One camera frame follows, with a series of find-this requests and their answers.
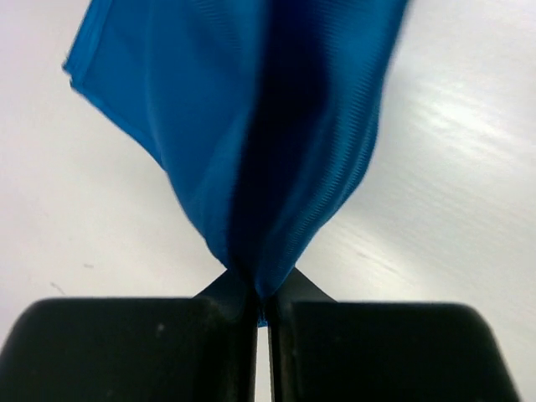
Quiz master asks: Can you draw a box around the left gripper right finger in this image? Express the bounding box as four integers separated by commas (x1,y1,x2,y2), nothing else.
265,271,519,401

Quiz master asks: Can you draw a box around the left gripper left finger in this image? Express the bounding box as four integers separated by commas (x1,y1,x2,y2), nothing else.
1,273,257,401

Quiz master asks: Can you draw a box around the blue satin napkin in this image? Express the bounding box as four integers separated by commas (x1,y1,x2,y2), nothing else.
64,0,408,302

